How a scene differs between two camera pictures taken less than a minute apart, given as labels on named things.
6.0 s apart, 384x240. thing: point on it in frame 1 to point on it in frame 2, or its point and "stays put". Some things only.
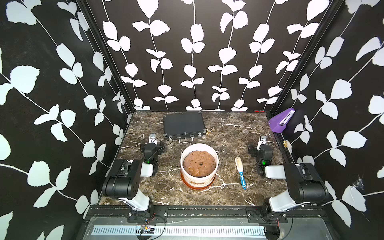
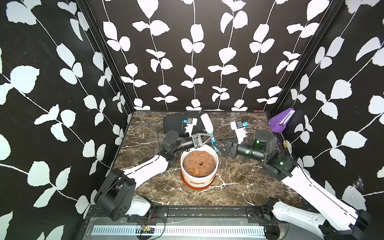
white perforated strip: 132,231 stays put
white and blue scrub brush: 239,163 to 208,124
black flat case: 183,126 stays put
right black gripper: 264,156 to 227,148
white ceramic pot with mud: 199,163 stays put
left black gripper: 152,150 to 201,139
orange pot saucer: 197,188 stays put
